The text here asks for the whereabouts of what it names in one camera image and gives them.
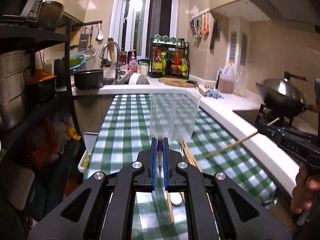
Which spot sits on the right hand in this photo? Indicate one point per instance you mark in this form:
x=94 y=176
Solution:
x=302 y=194

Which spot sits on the pink dish soap bottle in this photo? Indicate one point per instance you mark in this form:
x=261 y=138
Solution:
x=132 y=62

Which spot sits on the hanging utensil rail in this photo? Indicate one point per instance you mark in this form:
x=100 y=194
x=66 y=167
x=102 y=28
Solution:
x=200 y=24

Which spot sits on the clear plastic utensil cup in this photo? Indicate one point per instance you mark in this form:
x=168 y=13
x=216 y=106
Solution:
x=173 y=115

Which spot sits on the gas stove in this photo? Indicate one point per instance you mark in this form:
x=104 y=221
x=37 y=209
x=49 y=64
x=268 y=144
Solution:
x=264 y=115

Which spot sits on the black cooking pot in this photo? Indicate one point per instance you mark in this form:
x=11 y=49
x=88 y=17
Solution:
x=89 y=79

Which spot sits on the black wok with lid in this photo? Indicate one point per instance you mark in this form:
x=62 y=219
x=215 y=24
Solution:
x=283 y=98

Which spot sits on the black condiment rack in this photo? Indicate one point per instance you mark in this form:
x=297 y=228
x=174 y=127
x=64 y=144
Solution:
x=167 y=59

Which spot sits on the white trash bin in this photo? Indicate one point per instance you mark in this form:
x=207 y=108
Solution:
x=89 y=140

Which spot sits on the white lidded jar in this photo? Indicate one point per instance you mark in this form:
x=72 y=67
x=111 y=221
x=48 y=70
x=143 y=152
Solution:
x=144 y=68

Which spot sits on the blue white dish cloth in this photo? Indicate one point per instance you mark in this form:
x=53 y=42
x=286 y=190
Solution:
x=213 y=94

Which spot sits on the plastic oil jug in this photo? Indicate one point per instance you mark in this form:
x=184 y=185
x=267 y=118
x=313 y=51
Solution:
x=227 y=79

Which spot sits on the wooden chopstick on table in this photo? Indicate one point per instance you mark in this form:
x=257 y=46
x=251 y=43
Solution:
x=189 y=156

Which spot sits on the chrome kitchen faucet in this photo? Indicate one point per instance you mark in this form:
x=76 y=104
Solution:
x=114 y=52

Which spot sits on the wooden chopstick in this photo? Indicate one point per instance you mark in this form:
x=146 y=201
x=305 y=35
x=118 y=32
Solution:
x=238 y=142
x=189 y=156

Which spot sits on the green and blue bowls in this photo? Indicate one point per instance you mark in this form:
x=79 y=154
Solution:
x=76 y=61

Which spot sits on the dark soy sauce bottle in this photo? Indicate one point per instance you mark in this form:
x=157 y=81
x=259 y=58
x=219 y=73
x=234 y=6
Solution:
x=218 y=77

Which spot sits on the stainless steel stock pot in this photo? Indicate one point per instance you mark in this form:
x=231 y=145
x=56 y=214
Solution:
x=13 y=67

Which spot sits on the metal box grater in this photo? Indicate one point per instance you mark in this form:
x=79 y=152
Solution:
x=83 y=40

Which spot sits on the black metal shelf rack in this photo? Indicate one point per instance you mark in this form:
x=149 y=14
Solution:
x=40 y=153

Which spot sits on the white hanging spoon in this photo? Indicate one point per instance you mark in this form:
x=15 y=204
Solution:
x=100 y=35

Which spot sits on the white plate in sink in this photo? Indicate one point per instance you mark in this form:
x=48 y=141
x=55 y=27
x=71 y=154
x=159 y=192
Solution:
x=125 y=77

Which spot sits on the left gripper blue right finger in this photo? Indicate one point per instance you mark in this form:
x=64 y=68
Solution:
x=165 y=146

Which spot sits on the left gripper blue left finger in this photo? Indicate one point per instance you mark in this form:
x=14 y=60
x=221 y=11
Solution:
x=154 y=162

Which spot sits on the wooden handled knife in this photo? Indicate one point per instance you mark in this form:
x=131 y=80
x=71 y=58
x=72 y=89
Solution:
x=197 y=86

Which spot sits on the round wooden cutting board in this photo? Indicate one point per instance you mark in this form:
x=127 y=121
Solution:
x=177 y=82

